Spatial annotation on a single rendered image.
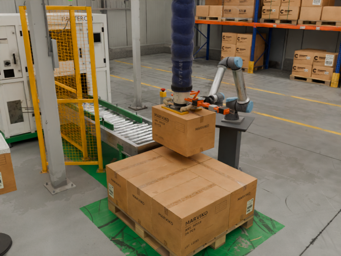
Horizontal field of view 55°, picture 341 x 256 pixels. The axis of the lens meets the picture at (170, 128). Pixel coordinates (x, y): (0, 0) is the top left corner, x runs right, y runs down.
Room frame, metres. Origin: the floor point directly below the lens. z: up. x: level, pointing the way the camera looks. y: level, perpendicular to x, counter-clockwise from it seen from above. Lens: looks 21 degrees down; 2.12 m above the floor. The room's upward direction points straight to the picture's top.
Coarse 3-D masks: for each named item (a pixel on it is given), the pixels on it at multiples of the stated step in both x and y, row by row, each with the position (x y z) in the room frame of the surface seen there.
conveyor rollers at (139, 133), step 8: (88, 104) 5.31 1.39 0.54; (104, 112) 4.89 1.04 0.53; (112, 112) 4.88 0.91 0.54; (112, 120) 4.48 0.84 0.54; (120, 120) 4.47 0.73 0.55; (128, 120) 4.46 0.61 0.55; (120, 128) 4.15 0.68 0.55; (128, 128) 4.22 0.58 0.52; (136, 128) 4.19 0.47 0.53; (144, 128) 4.18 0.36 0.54; (128, 136) 3.90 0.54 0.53; (136, 136) 3.88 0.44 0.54; (144, 136) 3.86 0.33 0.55
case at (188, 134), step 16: (160, 112) 3.34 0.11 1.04; (192, 112) 3.25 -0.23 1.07; (208, 112) 3.25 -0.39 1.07; (160, 128) 3.34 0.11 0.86; (176, 128) 3.13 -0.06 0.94; (192, 128) 3.05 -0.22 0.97; (208, 128) 3.19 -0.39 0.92; (176, 144) 3.13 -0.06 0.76; (192, 144) 3.05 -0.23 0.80; (208, 144) 3.19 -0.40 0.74
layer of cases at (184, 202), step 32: (128, 160) 3.19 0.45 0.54; (160, 160) 3.19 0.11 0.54; (192, 160) 3.20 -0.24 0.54; (128, 192) 2.75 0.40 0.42; (160, 192) 2.55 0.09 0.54; (192, 192) 2.55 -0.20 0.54; (224, 192) 2.56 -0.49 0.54; (160, 224) 2.37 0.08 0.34; (192, 224) 2.24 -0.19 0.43; (224, 224) 2.51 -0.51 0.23
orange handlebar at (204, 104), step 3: (192, 90) 3.63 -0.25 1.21; (192, 93) 3.52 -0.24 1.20; (195, 93) 3.55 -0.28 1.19; (186, 99) 3.28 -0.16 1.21; (201, 102) 3.16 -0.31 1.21; (201, 105) 3.10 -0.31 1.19; (204, 105) 3.07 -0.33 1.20; (207, 105) 3.05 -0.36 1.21; (216, 108) 2.95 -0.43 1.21; (225, 111) 2.87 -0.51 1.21; (228, 111) 2.87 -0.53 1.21
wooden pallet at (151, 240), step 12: (108, 204) 3.07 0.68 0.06; (120, 216) 2.90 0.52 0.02; (252, 216) 2.79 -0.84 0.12; (132, 228) 2.71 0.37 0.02; (144, 228) 2.56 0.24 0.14; (144, 240) 2.56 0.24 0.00; (156, 240) 2.41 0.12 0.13; (216, 240) 2.44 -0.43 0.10; (168, 252) 2.37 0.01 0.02; (192, 252) 2.25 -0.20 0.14
